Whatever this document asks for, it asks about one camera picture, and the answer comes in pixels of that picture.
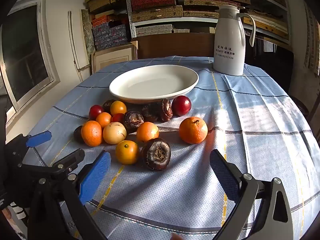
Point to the white wooden strip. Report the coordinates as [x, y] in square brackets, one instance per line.
[75, 40]

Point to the yellow-orange kumquat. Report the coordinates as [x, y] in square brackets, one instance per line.
[118, 108]
[127, 152]

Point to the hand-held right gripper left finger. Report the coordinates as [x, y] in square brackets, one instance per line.
[96, 177]

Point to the large tangerine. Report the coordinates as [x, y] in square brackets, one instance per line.
[193, 130]

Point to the blue checked tablecloth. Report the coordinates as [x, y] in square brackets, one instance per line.
[250, 130]

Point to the stack of blue patterned boxes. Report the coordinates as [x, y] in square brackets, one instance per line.
[110, 36]

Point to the white oval plate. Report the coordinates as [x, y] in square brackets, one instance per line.
[152, 85]

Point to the white framed window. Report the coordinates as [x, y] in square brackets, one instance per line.
[25, 55]

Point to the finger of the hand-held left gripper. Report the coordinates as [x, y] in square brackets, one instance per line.
[68, 161]
[38, 138]

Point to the small tangerine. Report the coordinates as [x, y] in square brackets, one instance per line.
[103, 119]

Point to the white thermos jug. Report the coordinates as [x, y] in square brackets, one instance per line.
[228, 42]

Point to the brown board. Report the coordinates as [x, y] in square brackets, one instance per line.
[175, 45]

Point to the large red plum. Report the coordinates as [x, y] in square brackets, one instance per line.
[181, 105]

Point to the grey marbled slab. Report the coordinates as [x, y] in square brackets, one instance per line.
[87, 30]

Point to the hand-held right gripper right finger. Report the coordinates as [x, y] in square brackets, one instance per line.
[223, 177]

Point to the pale wooden picture frame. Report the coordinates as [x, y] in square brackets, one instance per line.
[112, 57]

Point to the small dark red plum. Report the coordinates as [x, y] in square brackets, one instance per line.
[117, 117]

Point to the large dark water chestnut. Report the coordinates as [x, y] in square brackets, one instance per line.
[156, 153]

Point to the white metal shelf rack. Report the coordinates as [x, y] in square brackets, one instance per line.
[133, 27]

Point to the pale yellow round fruit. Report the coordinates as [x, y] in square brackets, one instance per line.
[114, 133]

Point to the medium tangerine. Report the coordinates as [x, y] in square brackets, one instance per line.
[147, 131]
[91, 133]

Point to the stack of woven boxes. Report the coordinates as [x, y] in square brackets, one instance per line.
[155, 12]

